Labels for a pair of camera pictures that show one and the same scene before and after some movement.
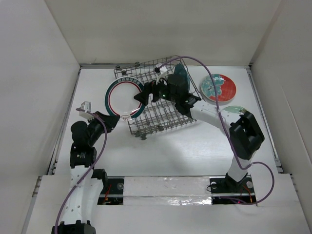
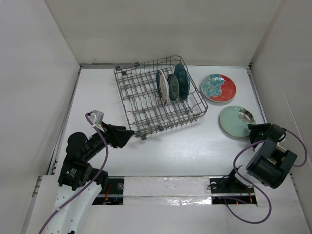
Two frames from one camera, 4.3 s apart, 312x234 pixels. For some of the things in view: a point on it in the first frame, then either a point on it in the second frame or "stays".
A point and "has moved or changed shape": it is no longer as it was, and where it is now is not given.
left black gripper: (109, 121) → (121, 136)
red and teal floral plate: (225, 86) stays
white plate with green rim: (119, 98) has moved or changed shape
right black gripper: (149, 88) → (256, 127)
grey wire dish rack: (161, 114) stays
